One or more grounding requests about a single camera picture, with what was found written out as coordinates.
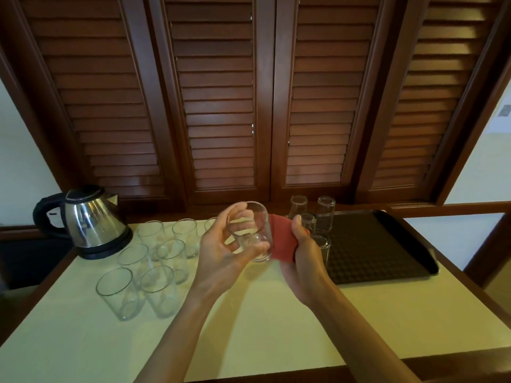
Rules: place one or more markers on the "person's left hand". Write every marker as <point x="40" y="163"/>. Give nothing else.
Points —
<point x="215" y="267"/>

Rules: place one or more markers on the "person's right hand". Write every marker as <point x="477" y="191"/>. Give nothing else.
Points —
<point x="307" y="275"/>

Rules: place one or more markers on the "red cloth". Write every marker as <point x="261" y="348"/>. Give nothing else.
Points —
<point x="283" y="239"/>

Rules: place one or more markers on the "group of clear glasses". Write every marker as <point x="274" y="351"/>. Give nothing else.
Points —
<point x="155" y="287"/>

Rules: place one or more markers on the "dark brown textured tray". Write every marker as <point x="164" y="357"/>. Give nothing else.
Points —
<point x="379" y="247"/>

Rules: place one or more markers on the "person's right forearm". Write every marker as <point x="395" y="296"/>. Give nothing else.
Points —
<point x="359" y="343"/>

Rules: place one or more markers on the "steel electric kettle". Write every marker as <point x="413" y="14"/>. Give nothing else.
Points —
<point x="109" y="250"/>
<point x="94" y="221"/>

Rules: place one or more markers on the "brown louvered wooden shutter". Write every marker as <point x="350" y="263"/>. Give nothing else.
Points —
<point x="217" y="95"/>
<point x="431" y="95"/>
<point x="100" y="95"/>
<point x="325" y="95"/>

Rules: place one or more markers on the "white paper notice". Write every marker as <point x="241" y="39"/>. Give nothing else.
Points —
<point x="500" y="119"/>

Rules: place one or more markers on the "brown wooden wall rail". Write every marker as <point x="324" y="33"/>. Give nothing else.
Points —
<point x="451" y="208"/>

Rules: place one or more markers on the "brown wooden door frame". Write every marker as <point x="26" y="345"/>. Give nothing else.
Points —
<point x="487" y="255"/>

